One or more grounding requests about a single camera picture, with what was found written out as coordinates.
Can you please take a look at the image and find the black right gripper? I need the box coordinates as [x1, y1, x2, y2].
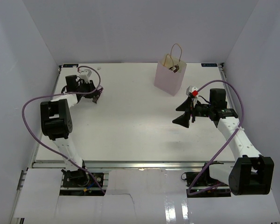
[173, 97, 214, 128]

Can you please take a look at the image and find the brown snack bar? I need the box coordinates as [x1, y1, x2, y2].
[98, 86, 104, 95]
[169, 64, 180, 73]

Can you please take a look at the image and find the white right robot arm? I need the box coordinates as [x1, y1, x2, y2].
[172, 86, 274, 196]

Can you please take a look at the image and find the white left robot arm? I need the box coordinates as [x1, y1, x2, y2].
[40, 75, 103, 187]

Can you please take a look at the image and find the pink paper bag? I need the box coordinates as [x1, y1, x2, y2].
[154, 43, 187, 96]

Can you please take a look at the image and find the blue label sticker left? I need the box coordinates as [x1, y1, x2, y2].
[62, 63, 79, 68]

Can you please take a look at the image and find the blue label sticker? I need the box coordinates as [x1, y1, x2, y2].
[201, 63, 217, 67]
[62, 63, 79, 68]

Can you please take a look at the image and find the blue label sticker right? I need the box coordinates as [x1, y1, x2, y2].
[201, 63, 217, 67]

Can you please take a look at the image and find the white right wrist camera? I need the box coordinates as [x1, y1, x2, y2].
[186, 85, 199, 107]

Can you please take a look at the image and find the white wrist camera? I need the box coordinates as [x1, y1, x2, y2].
[79, 69, 92, 81]
[186, 85, 199, 107]

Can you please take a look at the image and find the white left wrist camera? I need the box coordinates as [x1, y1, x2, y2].
[79, 69, 92, 81]

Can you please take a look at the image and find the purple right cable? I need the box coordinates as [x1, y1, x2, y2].
[186, 80, 245, 196]

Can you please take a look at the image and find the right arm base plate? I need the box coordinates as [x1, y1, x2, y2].
[181, 172, 231, 198]

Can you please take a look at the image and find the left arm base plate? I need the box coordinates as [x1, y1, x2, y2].
[59, 173, 106, 196]

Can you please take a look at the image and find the aluminium table rail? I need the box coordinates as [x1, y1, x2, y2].
[16, 63, 255, 194]

